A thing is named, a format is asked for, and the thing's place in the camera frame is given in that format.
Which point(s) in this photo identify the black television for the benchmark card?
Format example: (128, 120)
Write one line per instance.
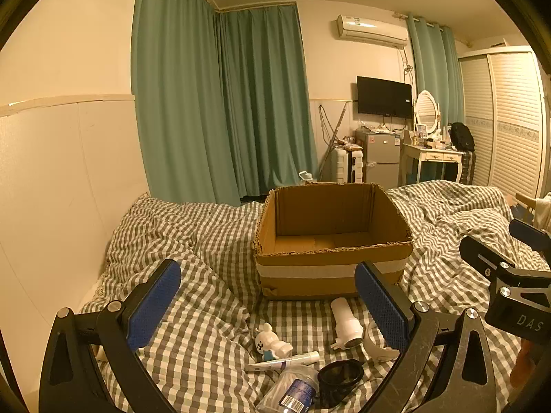
(384, 97)

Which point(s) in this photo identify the white louvred wardrobe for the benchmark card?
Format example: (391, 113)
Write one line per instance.
(510, 124)

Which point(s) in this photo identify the open cardboard box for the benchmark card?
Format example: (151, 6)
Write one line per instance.
(331, 241)

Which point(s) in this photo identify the white air conditioner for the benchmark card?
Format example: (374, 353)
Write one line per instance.
(372, 31)

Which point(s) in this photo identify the black backpack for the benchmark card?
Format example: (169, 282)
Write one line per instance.
(461, 137)

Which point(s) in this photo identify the white rabbit figure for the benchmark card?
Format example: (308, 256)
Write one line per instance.
(269, 343)

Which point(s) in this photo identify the white suitcase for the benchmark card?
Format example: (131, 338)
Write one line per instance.
(348, 164)

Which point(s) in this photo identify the white toothpaste tube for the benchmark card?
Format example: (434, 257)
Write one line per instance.
(286, 360)

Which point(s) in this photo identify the white round cup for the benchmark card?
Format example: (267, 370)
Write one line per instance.
(373, 344)

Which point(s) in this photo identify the person's right hand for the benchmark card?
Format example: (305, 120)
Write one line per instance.
(523, 363)

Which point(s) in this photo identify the white oval mirror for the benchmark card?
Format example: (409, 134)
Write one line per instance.
(427, 109)

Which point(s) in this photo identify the white plastic bottle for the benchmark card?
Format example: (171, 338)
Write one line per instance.
(348, 322)

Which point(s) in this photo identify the narrow green curtain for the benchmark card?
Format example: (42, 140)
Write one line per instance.
(434, 69)

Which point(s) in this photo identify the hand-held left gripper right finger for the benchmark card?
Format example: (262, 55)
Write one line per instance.
(383, 305)

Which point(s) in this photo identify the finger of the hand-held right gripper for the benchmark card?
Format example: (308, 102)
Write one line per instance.
(484, 256)
(531, 234)

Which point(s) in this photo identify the mop pole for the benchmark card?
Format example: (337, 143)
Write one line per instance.
(333, 142)

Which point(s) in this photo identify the white dressing table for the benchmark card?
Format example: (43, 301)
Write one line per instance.
(430, 155)

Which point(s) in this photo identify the small grey fridge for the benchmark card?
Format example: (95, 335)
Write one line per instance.
(381, 157)

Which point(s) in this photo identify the small photo frame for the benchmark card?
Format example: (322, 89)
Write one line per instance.
(421, 130)

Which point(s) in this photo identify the large green curtain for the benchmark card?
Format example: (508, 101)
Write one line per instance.
(176, 94)

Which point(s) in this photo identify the grey checked blanket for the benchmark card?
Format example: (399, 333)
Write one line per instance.
(202, 241)

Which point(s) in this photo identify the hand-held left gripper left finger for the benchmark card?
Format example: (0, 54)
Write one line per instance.
(155, 305)

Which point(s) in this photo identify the clear cotton swab container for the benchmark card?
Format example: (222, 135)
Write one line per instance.
(292, 389)

